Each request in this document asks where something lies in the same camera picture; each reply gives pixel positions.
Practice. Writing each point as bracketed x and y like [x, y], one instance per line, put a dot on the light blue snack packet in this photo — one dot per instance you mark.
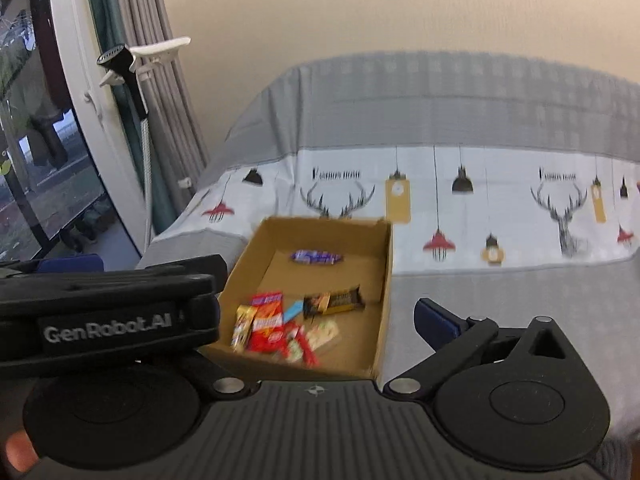
[291, 312]

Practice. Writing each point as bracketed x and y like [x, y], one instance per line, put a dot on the garment steamer head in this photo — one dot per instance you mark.
[125, 66]

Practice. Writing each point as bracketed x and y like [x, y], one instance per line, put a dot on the long red snack packet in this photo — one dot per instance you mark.
[298, 348]

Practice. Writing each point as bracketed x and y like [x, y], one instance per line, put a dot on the person's hand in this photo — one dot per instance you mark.
[19, 454]

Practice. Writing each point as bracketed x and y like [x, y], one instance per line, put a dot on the red orange snack packet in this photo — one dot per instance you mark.
[267, 334]

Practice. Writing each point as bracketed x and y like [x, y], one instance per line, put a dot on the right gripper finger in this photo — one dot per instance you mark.
[457, 344]

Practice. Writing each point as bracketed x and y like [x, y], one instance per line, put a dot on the purple candy bar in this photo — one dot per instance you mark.
[315, 258]

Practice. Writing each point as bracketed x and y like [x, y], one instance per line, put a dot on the brown cardboard box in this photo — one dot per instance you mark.
[266, 266]

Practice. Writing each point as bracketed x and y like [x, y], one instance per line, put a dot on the black orange chocolate bar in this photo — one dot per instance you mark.
[330, 303]

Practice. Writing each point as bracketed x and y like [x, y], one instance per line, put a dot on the grey printed sofa cover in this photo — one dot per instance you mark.
[512, 186]

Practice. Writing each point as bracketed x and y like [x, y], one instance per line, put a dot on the white window frame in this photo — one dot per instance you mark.
[97, 113]

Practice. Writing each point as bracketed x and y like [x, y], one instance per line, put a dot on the cream green snack packet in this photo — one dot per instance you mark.
[320, 336]

